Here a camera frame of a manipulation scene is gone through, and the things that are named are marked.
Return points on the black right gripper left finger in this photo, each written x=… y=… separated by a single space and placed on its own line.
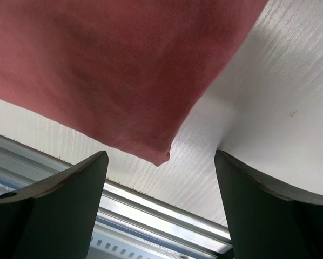
x=54 y=217

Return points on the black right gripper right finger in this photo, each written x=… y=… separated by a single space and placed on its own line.
x=268 y=218

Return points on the aluminium front rail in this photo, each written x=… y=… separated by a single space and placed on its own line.
x=122 y=211

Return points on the white slotted cable duct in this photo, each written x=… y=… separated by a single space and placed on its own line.
x=126 y=247

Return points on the pink t-shirt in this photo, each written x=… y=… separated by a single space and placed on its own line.
x=125 y=73

